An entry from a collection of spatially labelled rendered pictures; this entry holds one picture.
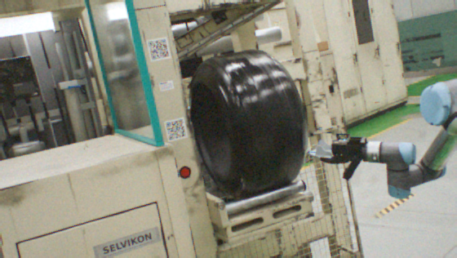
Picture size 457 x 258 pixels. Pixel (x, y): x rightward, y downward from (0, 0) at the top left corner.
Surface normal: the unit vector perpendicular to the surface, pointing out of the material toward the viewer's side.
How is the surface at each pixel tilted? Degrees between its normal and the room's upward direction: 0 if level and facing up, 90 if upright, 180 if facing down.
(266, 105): 73
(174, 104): 90
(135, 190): 90
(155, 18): 90
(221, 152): 59
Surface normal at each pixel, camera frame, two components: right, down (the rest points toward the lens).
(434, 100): -0.94, 0.13
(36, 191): 0.37, 0.05
